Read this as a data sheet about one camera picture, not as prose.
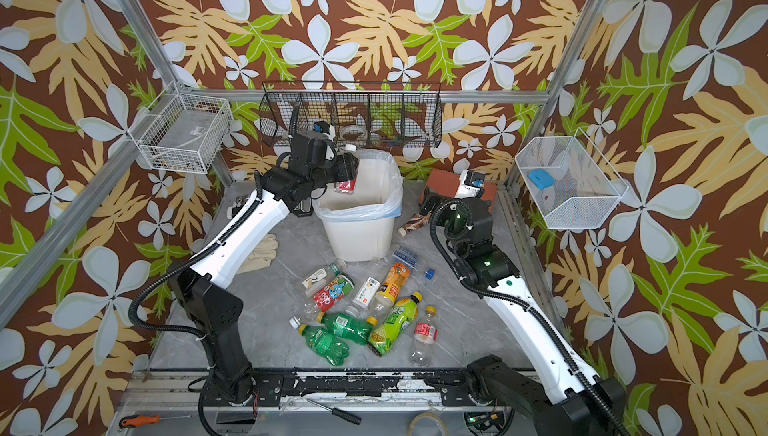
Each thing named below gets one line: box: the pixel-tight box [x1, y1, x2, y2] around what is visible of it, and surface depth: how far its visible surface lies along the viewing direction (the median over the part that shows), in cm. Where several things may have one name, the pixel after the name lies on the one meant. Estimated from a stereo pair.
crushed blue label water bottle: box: [392, 246, 435, 280], surface depth 95 cm
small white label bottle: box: [346, 277, 381, 318], surface depth 88 cm
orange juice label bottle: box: [370, 262, 411, 317], surface depth 88 cm
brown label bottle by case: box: [398, 211, 432, 237], surface depth 106 cm
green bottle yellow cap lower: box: [297, 324, 350, 367], surface depth 80 cm
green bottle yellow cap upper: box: [316, 312, 373, 345], surface depth 81 cm
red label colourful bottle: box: [304, 274, 355, 317], surface depth 88 cm
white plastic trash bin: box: [312, 148, 403, 262], surface depth 86 cm
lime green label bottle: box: [367, 292, 423, 357], surface depth 82 cm
